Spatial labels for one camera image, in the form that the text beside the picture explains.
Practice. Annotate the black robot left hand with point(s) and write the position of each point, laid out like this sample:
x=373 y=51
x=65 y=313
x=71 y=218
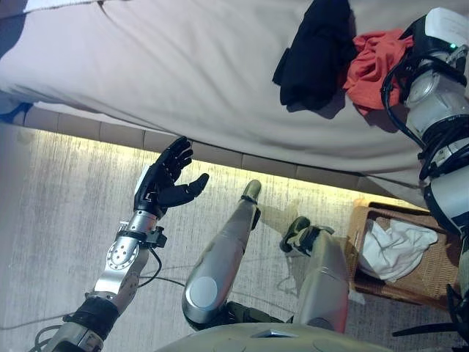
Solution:
x=165 y=187

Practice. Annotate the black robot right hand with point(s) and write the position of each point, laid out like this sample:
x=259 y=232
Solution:
x=439 y=29

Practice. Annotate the red garment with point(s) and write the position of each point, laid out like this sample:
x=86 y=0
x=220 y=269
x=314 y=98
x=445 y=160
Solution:
x=370 y=69

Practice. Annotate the black garment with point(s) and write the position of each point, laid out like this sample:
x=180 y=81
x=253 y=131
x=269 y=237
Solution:
x=315 y=55

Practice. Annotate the white garment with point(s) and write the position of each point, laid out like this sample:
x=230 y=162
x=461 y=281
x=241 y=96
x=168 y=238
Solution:
x=392 y=245

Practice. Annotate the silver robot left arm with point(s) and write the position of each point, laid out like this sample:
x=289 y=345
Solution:
x=121 y=256

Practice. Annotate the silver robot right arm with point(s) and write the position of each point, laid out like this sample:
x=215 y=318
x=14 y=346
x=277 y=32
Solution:
x=432 y=95

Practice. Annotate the brown wicker basket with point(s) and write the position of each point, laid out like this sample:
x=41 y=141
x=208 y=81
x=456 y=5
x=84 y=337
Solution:
x=425 y=282

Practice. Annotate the silver robot left leg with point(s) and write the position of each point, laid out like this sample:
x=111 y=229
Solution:
x=220 y=256

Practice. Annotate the silver robot leg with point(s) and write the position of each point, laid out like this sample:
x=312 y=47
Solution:
x=322 y=271
x=220 y=256

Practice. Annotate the beige bedspread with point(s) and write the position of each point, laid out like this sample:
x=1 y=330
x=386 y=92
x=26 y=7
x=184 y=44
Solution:
x=165 y=73

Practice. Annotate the grey striped rug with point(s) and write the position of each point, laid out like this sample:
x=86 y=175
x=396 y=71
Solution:
x=55 y=220

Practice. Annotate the grey robot torso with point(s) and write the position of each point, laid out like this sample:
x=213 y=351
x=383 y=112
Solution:
x=256 y=339

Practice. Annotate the silver robot right leg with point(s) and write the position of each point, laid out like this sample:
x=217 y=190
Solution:
x=322 y=271

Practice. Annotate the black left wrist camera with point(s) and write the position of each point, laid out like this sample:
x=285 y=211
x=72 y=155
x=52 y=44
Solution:
x=157 y=237

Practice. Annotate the upholstered bed frame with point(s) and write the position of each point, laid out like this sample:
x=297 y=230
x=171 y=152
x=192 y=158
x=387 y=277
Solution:
x=220 y=154

